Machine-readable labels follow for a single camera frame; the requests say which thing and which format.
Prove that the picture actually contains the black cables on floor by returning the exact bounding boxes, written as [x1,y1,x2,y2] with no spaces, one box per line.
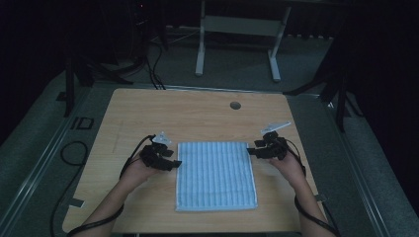
[143,40,167,91]

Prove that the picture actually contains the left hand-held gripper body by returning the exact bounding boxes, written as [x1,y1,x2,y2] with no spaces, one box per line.
[139,131,176,172]

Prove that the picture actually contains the metal floor rail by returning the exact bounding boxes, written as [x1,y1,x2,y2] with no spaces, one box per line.
[0,86,95,231]
[320,95,394,237]

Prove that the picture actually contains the black floor cable loop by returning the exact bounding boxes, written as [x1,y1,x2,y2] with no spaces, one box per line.
[48,140,90,237]

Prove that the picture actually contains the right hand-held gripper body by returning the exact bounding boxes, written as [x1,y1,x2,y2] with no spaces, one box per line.
[260,120,293,162]

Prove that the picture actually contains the black metal stand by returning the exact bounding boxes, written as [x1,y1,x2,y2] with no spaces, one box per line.
[284,33,365,133]
[63,53,134,119]

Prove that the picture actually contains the grey tape strip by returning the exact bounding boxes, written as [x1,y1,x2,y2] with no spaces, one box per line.
[68,197,86,209]

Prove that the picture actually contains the light blue striped towel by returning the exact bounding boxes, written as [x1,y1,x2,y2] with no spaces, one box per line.
[175,141,259,212]

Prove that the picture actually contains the person's left hand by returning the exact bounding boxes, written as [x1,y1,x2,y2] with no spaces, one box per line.
[120,156,160,193]

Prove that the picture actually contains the white desk frame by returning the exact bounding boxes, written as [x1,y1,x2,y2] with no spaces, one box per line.
[195,0,293,83]

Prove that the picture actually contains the person's right hand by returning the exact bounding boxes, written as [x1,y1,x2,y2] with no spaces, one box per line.
[268,150,306,186]

